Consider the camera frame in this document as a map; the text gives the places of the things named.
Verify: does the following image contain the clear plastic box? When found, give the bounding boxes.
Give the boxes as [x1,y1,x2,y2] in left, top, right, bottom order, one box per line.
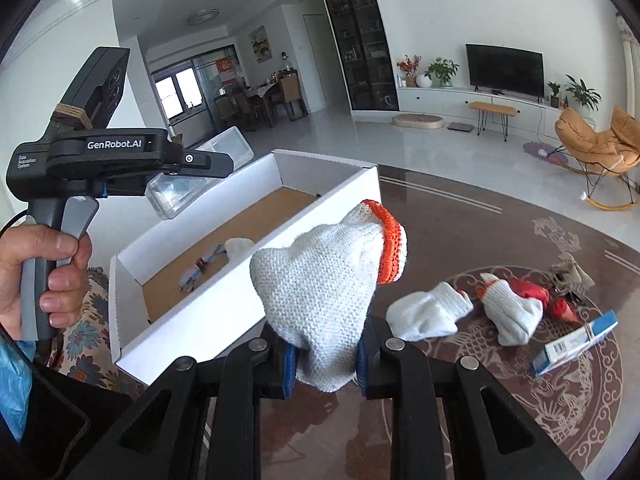
[145,126,254,221]

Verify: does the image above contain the purple floor mat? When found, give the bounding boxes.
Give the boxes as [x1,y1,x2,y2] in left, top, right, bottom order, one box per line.
[522,141,568,166]

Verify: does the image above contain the clear glasses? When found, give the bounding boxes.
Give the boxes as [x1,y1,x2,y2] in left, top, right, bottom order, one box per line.
[177,242,228,293]

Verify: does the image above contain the red packet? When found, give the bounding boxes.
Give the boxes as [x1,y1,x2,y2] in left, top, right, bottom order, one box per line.
[510,280,576,323]

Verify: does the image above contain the floral cushion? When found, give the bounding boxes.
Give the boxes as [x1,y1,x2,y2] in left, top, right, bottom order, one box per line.
[45,267,146,388]

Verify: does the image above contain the bright window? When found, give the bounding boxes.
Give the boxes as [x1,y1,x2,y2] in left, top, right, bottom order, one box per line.
[152,67,203,126]

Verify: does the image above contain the red flower plant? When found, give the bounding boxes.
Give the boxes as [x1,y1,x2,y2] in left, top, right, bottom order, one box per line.
[396,55,423,88]

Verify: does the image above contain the white cardboard box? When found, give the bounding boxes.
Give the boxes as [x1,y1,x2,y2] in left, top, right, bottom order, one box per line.
[107,149,382,373]

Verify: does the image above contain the wall painting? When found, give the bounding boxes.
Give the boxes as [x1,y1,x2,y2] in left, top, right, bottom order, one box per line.
[248,25,273,64]

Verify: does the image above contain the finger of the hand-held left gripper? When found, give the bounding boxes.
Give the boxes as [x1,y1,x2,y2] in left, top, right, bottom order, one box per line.
[98,176,151,200]
[150,150,234,181]

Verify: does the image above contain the person's left hand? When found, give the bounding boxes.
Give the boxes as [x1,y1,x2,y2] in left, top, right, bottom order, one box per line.
[0,224,94,341]

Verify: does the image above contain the orange lounge chair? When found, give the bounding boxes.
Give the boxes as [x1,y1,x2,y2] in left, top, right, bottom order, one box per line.
[554,105,640,211]

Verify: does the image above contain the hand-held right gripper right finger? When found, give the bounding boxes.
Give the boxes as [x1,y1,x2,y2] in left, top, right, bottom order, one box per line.
[356,317,583,480]

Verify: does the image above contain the blue white medicine box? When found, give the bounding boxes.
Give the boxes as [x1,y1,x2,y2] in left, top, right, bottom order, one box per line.
[530,309,620,378]

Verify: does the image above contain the white television cabinet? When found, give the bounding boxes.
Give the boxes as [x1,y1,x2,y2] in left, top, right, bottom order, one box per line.
[397,85,596,133]

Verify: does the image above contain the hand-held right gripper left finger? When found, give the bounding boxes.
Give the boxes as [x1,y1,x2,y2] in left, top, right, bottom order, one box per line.
[67,324,301,480]

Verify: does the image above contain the green potted plant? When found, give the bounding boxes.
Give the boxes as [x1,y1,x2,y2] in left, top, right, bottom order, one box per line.
[424,57,460,88]

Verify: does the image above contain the black television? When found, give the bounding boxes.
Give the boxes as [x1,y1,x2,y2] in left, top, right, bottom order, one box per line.
[465,43,546,98]

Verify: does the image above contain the white door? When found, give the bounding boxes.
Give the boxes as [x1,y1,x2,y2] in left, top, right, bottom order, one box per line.
[304,12,328,113]

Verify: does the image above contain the thin dark cable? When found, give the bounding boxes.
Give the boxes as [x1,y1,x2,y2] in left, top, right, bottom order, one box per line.
[0,212,33,236]

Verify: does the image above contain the wooden bench black legs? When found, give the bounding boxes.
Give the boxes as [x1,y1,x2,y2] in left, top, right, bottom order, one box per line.
[467,101,518,141]

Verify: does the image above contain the beige pet bed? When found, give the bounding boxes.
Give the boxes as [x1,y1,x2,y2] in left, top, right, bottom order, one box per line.
[392,114,446,131]

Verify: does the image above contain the large leafy potted plant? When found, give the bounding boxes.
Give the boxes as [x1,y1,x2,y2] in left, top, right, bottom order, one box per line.
[565,74,602,111]

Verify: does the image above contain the dark glass display cabinet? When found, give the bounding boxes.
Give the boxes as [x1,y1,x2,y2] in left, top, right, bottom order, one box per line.
[318,0,401,113]

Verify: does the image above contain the silver hair clip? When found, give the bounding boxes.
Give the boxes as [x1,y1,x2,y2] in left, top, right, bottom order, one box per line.
[547,252,596,296]

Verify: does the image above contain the dining table with chairs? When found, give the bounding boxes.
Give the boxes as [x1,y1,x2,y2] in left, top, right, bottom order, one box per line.
[215,70,308,131]

